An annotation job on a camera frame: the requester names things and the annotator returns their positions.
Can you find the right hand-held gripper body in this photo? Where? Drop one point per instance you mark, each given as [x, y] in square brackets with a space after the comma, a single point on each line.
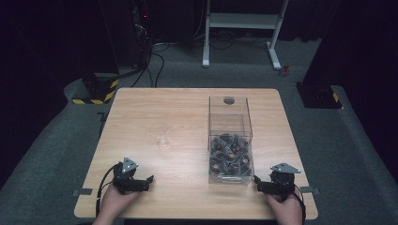
[282, 181]

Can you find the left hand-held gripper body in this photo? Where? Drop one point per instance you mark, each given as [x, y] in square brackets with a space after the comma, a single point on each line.
[125, 179]

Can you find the clear plastic box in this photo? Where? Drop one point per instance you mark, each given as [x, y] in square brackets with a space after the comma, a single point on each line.
[230, 140]

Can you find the person's left hand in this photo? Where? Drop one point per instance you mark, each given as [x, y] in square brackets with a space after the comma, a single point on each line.
[115, 202]

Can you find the person's right hand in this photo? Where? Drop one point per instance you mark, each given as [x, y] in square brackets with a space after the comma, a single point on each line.
[284, 210]

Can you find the grey tape strip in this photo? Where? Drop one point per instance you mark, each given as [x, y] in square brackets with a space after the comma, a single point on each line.
[82, 191]
[309, 190]

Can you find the pile of dark tea bags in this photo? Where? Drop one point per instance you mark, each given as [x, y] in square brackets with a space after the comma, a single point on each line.
[231, 154]

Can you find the clear glass cup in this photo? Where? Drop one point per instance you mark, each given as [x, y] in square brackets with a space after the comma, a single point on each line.
[160, 135]

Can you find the black yellow striped stand base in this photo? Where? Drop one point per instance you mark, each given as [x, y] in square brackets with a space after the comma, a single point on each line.
[100, 90]

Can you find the small red floor object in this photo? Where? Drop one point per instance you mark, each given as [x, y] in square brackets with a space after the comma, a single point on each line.
[284, 71]

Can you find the dark computer tower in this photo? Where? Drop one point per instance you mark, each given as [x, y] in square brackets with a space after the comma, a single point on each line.
[142, 22]

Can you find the white metal stand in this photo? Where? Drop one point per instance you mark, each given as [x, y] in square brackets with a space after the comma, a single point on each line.
[241, 21]

